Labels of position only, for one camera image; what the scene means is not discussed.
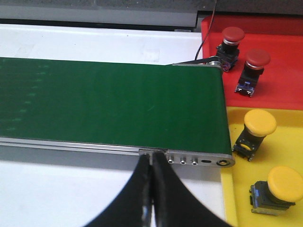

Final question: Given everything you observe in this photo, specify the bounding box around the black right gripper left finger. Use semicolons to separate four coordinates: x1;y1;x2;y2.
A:
86;154;152;227

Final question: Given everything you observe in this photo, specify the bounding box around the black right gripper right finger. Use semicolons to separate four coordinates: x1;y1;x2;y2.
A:
152;152;230;227

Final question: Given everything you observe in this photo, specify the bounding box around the yellow mushroom push button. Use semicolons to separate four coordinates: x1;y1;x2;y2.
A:
250;166;303;216
232;109;277;161

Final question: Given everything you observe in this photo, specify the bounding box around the red mushroom push button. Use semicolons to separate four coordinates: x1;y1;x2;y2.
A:
216;26;245;72
234;49;271;97

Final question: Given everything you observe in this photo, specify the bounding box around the yellow plastic tray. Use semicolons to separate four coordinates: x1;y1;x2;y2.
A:
221;109;303;227

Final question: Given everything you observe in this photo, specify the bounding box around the red plastic tray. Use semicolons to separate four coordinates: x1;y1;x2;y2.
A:
201;15;303;110

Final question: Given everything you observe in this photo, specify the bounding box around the grey stone counter slab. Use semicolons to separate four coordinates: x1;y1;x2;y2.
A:
0;0;303;15

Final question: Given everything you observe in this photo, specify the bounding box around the aluminium conveyor frame rail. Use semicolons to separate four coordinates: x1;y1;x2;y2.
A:
0;55;236;168

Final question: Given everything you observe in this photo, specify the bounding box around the red black wire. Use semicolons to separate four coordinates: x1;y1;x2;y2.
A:
194;0;218;61

